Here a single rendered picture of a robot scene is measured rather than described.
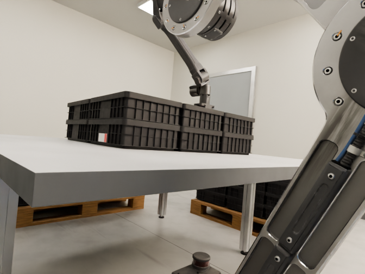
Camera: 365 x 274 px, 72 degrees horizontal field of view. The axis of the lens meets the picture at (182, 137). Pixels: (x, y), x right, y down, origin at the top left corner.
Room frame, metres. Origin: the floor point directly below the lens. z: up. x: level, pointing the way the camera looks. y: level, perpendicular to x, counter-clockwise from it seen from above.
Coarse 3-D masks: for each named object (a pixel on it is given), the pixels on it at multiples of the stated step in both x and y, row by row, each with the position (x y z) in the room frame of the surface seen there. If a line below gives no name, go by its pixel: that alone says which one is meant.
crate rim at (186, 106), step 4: (184, 104) 1.18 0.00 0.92; (188, 104) 1.19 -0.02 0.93; (184, 108) 1.18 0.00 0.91; (188, 108) 1.19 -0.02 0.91; (192, 108) 1.21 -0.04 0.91; (196, 108) 1.22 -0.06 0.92; (200, 108) 1.24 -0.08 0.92; (204, 108) 1.26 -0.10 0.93; (208, 108) 1.28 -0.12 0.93; (204, 112) 1.26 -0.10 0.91; (208, 112) 1.28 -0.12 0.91; (212, 112) 1.30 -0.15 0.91; (216, 112) 1.32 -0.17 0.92; (220, 112) 1.34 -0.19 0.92
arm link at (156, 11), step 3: (153, 0) 1.26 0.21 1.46; (156, 0) 1.25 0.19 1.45; (159, 0) 1.25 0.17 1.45; (162, 0) 1.24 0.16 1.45; (153, 3) 1.27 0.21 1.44; (156, 3) 1.26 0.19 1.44; (159, 3) 1.26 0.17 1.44; (162, 3) 1.25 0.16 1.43; (153, 6) 1.28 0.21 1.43; (156, 6) 1.27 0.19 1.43; (159, 6) 1.26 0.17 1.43; (162, 6) 1.26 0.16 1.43; (153, 9) 1.29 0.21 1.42; (156, 9) 1.28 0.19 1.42; (159, 9) 1.27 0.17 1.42; (153, 12) 1.30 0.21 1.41; (156, 12) 1.29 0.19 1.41; (159, 12) 1.28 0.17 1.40; (153, 15) 1.31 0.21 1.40; (159, 15) 1.28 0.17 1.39; (162, 18) 1.30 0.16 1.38
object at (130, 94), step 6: (102, 96) 1.15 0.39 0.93; (108, 96) 1.10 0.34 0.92; (114, 96) 1.06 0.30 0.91; (120, 96) 1.01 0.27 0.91; (126, 96) 0.98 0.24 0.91; (132, 96) 0.99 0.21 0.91; (138, 96) 1.01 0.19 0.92; (144, 96) 1.03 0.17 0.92; (150, 96) 1.05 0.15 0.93; (90, 102) 1.27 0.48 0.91; (156, 102) 1.07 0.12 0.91; (162, 102) 1.09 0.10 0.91; (168, 102) 1.11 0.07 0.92; (174, 102) 1.13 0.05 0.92; (180, 102) 1.16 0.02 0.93
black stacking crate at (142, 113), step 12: (96, 108) 1.22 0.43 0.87; (108, 108) 1.10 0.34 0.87; (120, 108) 1.03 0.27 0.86; (132, 108) 1.01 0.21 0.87; (144, 108) 1.05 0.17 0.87; (156, 108) 1.09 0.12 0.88; (168, 108) 1.13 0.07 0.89; (144, 120) 1.04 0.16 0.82; (156, 120) 1.08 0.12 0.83; (168, 120) 1.13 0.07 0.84
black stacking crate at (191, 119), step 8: (184, 112) 1.19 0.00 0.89; (192, 112) 1.22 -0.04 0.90; (200, 112) 1.26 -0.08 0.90; (184, 120) 1.19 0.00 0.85; (192, 120) 1.22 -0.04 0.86; (200, 120) 1.25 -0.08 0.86; (208, 120) 1.29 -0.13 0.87; (216, 120) 1.34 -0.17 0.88; (200, 128) 1.26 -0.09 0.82; (208, 128) 1.30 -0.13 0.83; (216, 128) 1.34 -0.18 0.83
